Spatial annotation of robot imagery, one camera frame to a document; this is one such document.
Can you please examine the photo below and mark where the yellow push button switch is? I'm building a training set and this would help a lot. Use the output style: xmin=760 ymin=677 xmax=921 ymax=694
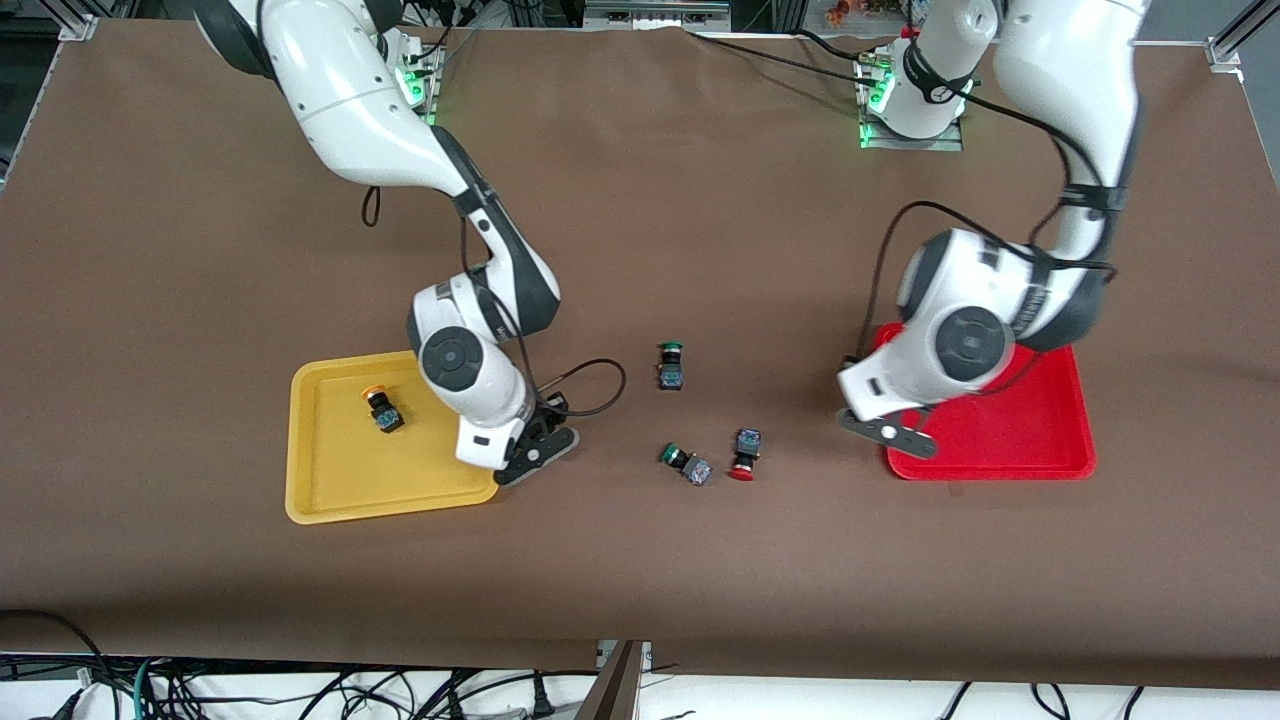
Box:
xmin=361 ymin=385 xmax=406 ymax=435

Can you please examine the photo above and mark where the red push button switch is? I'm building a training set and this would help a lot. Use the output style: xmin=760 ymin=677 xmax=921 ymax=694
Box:
xmin=726 ymin=428 xmax=764 ymax=483

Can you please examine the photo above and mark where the yellow plastic tray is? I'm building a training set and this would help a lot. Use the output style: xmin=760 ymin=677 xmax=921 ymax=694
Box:
xmin=285 ymin=350 xmax=501 ymax=526

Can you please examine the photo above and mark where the brown wooden beam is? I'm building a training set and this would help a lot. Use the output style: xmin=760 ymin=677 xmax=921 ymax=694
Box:
xmin=575 ymin=640 xmax=646 ymax=720

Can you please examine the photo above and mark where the brown table cover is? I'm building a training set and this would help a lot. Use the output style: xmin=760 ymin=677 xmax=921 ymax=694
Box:
xmin=0 ymin=18 xmax=1280 ymax=691

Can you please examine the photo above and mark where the red plastic tray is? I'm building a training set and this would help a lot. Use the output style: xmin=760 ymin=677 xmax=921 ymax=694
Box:
xmin=875 ymin=322 xmax=1098 ymax=482

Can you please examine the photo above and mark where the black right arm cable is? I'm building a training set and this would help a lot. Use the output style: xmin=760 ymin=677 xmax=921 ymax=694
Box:
xmin=360 ymin=185 xmax=628 ymax=419

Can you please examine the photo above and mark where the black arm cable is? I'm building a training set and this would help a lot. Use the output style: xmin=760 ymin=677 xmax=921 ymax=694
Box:
xmin=855 ymin=60 xmax=1123 ymax=369
xmin=360 ymin=185 xmax=628 ymax=419

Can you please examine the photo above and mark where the small metal bracket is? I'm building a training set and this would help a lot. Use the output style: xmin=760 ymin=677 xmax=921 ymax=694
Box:
xmin=597 ymin=640 xmax=654 ymax=674

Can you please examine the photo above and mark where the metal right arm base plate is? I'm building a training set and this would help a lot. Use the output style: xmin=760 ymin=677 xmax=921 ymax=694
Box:
xmin=395 ymin=28 xmax=442 ymax=127

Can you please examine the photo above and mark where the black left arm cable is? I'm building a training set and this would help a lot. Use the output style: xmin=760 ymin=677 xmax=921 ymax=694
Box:
xmin=855 ymin=60 xmax=1123 ymax=369

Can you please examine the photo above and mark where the black cable across table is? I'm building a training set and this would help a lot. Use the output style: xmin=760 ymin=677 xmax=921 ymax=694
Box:
xmin=685 ymin=28 xmax=881 ymax=81

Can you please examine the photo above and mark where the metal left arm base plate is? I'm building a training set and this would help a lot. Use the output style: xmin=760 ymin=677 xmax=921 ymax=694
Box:
xmin=855 ymin=50 xmax=967 ymax=152

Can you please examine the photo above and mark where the black looping floor cable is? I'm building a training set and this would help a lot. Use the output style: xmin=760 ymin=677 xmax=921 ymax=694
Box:
xmin=0 ymin=609 xmax=109 ymax=693

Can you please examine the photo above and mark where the aluminium frame corner post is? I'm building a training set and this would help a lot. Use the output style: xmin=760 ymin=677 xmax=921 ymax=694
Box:
xmin=1205 ymin=0 xmax=1280 ymax=73

